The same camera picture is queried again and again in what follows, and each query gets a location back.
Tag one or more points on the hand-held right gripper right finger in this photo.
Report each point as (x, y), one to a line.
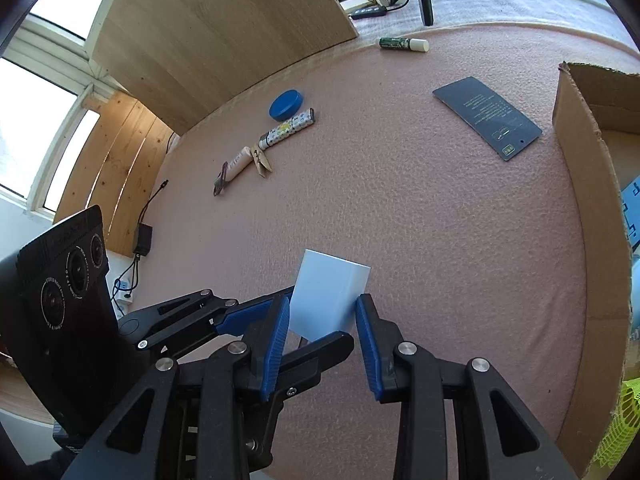
(367, 350)

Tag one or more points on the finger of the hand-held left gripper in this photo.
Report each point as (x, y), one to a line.
(320, 355)
(240, 320)

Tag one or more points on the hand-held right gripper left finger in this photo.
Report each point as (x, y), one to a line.
(275, 345)

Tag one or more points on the white charger plug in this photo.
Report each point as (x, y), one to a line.
(325, 290)

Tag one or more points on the wooden clothespin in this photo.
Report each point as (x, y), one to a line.
(261, 162)

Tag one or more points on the beige cream tube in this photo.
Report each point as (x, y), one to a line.
(240, 160)

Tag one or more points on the patterned lighter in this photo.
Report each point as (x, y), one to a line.
(287, 127)

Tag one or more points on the blue round lid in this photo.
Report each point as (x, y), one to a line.
(286, 105)

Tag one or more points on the cardboard box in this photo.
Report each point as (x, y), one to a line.
(595, 260)

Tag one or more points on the dark grey card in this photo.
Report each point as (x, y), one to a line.
(490, 115)

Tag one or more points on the yellow shuttlecock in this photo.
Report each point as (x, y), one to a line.
(622, 425)

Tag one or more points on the blue phone stand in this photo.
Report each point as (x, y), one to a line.
(631, 210)

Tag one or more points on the green lip balm tube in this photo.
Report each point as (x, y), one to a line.
(400, 43)

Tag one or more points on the white power strip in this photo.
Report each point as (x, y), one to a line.
(125, 300)

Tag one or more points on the black power adapter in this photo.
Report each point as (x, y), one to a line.
(142, 239)

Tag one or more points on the wooden slat panel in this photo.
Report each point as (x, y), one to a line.
(115, 170)

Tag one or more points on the large wooden board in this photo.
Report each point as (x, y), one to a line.
(210, 35)

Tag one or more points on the white window frame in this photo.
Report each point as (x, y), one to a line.
(55, 27)

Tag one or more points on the black inline power switch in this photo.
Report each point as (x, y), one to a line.
(369, 12)

